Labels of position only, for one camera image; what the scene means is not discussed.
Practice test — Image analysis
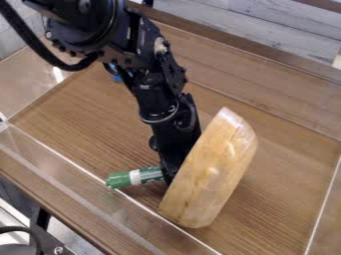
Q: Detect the green Expo marker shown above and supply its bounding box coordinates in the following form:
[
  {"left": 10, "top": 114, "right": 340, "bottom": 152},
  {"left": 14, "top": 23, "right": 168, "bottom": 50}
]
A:
[{"left": 106, "top": 166, "right": 165, "bottom": 189}]

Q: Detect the brown wooden bowl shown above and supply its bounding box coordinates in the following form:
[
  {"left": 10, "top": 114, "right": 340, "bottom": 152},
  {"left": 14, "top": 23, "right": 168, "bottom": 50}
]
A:
[{"left": 160, "top": 108, "right": 259, "bottom": 228}]

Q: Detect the clear acrylic tray wall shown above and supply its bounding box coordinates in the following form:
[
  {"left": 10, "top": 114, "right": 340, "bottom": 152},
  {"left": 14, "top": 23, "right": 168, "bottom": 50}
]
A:
[{"left": 0, "top": 21, "right": 341, "bottom": 255}]

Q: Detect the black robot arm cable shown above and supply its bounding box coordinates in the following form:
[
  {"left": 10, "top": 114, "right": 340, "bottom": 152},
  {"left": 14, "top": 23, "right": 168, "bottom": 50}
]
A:
[{"left": 0, "top": 0, "right": 102, "bottom": 73}]

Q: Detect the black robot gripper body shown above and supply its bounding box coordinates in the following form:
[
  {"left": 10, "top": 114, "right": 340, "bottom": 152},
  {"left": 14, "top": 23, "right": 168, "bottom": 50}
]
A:
[{"left": 149, "top": 93, "right": 204, "bottom": 177}]

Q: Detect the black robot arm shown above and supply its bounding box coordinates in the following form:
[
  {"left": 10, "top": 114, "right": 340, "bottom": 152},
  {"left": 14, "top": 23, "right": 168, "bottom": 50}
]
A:
[{"left": 23, "top": 0, "right": 201, "bottom": 181}]

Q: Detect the black metal table bracket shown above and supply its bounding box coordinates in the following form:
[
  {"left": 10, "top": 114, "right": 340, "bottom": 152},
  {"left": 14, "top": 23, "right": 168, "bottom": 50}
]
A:
[{"left": 31, "top": 225, "right": 77, "bottom": 255}]

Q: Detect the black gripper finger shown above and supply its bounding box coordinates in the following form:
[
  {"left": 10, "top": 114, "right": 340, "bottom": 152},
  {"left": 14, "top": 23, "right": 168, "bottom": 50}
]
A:
[{"left": 162, "top": 164, "right": 180, "bottom": 184}]

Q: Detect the blue rectangular block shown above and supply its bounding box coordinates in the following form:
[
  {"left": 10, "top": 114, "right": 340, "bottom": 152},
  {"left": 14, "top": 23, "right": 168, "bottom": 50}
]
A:
[{"left": 110, "top": 64, "right": 124, "bottom": 83}]

